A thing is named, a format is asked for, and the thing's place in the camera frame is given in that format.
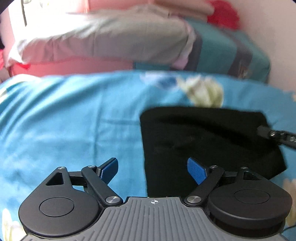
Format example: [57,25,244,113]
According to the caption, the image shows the black pants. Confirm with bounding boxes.
[140,106,287,197]

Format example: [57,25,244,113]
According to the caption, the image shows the blue floral bed sheet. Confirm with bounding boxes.
[1,71,295,240]

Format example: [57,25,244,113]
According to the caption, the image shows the pink blanket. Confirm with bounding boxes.
[9,58,133,77]

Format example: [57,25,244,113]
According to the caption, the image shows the teal grey folded quilt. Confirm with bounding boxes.
[132,18,270,82]

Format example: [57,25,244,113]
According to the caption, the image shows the grey pillow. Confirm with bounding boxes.
[6,4,196,69]

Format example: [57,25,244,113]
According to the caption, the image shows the red cloth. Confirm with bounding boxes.
[207,1,240,30]

